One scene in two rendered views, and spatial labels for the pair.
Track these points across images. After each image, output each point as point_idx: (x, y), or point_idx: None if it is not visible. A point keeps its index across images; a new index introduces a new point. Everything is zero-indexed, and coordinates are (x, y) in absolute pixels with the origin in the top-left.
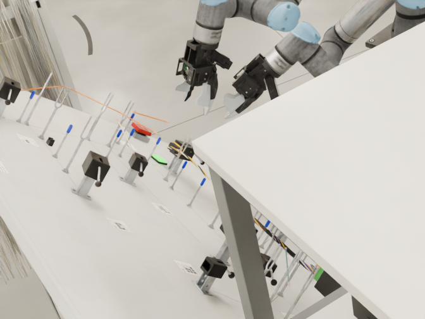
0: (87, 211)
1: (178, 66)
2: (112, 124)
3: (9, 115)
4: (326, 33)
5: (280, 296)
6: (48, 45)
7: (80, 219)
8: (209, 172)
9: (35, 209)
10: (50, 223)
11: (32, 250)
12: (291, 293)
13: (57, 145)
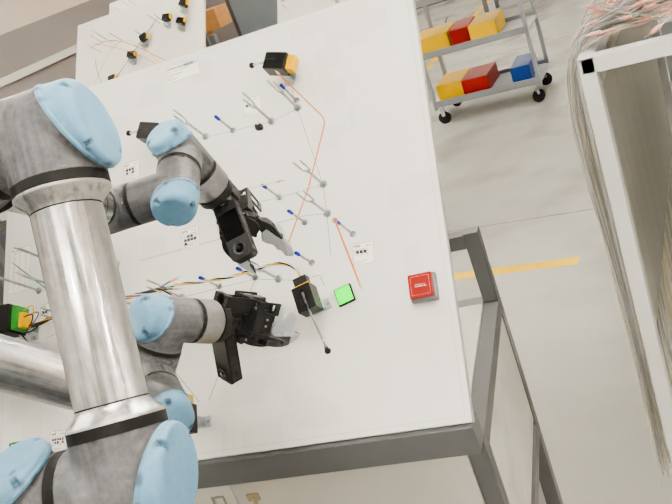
0: (139, 144)
1: (252, 196)
2: (438, 250)
3: (306, 91)
4: (174, 387)
5: None
6: None
7: (124, 134)
8: (386, 409)
9: (121, 100)
10: (106, 108)
11: None
12: None
13: (266, 138)
